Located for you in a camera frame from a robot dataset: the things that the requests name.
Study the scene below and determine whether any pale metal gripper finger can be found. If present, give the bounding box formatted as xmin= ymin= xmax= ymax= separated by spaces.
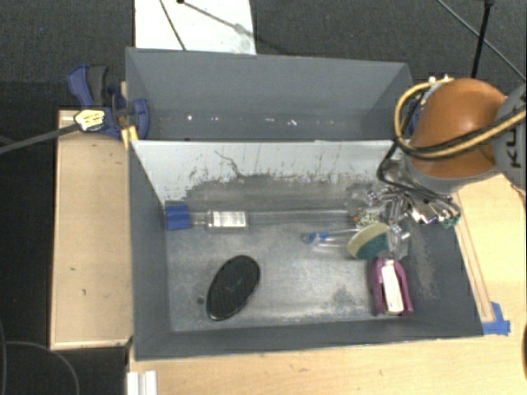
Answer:
xmin=349 ymin=190 xmax=384 ymax=226
xmin=386 ymin=224 xmax=412 ymax=260

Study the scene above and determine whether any small clear tube blue tip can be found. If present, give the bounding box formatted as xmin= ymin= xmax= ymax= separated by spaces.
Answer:
xmin=301 ymin=228 xmax=360 ymax=249

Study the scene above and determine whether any clear tube with blue cap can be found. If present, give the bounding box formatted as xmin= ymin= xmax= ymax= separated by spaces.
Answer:
xmin=164 ymin=202 xmax=360 ymax=233

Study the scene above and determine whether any black oval brush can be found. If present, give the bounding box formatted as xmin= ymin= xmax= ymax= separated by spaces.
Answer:
xmin=205 ymin=254 xmax=262 ymax=323

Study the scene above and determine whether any grey metal bin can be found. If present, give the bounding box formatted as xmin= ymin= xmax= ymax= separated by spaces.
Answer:
xmin=124 ymin=46 xmax=485 ymax=361

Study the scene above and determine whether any pale wood board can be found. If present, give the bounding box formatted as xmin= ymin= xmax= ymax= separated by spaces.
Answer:
xmin=49 ymin=109 xmax=136 ymax=351

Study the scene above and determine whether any round yellow and green sponge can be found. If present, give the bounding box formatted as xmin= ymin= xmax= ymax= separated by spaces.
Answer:
xmin=346 ymin=221 xmax=391 ymax=261

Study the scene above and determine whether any purple and white stapler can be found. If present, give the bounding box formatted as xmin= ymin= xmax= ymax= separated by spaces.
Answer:
xmin=368 ymin=255 xmax=415 ymax=318

